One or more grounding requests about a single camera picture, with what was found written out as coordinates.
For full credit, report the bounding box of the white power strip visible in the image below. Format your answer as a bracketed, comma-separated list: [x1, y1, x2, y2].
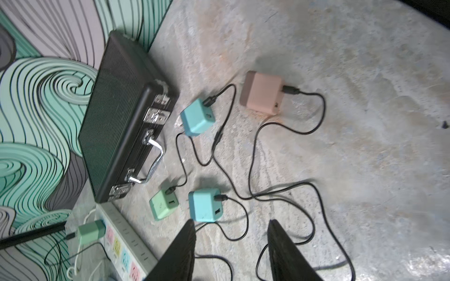
[95, 203, 158, 281]

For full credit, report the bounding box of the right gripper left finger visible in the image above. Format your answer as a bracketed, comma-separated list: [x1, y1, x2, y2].
[144, 219, 196, 281]

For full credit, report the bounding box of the pink charger adapter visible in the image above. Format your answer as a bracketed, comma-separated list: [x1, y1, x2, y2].
[240, 70, 285, 115]

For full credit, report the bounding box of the teal charger adapter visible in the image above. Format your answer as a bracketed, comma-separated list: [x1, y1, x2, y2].
[188, 188, 223, 222]
[180, 98, 216, 137]

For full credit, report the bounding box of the black briefcase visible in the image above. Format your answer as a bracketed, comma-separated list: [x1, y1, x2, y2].
[78, 30, 179, 204]

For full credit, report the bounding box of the white power cord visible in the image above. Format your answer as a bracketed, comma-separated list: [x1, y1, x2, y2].
[66, 207, 106, 281]

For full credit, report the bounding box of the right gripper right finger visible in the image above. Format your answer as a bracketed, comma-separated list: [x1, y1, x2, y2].
[267, 220, 322, 281]

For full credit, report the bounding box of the green charger adapter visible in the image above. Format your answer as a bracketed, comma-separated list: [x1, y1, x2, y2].
[149, 190, 179, 221]
[77, 220, 106, 245]

